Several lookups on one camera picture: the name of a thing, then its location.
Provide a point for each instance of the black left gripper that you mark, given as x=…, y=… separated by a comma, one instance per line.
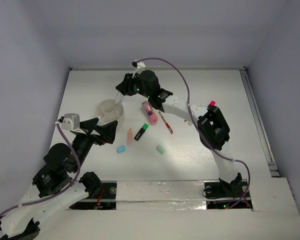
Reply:
x=93, y=133

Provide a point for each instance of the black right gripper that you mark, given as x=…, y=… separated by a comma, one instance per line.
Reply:
x=125, y=86

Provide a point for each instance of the pink crayon bottle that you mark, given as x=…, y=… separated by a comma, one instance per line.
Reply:
x=150, y=112

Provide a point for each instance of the black green highlighter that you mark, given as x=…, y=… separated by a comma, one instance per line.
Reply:
x=141, y=132

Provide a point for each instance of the black pink highlighter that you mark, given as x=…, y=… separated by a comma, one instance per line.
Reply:
x=212, y=103

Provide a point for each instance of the blue capped glue bottle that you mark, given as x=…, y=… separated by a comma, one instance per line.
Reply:
x=119, y=98

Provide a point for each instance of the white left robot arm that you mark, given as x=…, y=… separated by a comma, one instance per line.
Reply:
x=59, y=184

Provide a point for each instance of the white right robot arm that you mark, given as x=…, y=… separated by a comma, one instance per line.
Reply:
x=209, y=122

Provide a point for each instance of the white round pen holder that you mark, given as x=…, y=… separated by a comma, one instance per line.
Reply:
x=108, y=111

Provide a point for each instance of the blue eraser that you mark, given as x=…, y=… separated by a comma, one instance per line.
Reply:
x=121, y=149

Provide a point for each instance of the pink pencil-shaped highlighter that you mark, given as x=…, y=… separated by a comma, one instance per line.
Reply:
x=129, y=137

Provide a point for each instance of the red gel pen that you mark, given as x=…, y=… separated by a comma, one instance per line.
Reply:
x=166, y=124

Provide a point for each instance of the green eraser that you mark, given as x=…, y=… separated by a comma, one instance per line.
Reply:
x=160, y=149

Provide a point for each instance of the foil covered front beam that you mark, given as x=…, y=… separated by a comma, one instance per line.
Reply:
x=175, y=195

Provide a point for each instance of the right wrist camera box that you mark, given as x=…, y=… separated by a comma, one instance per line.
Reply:
x=139, y=66

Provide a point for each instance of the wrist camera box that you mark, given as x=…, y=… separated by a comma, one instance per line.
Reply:
x=139, y=66
x=70, y=122

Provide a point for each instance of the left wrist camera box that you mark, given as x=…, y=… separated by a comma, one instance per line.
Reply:
x=70, y=122

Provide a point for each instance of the aluminium side rail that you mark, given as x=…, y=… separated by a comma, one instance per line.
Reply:
x=274, y=171

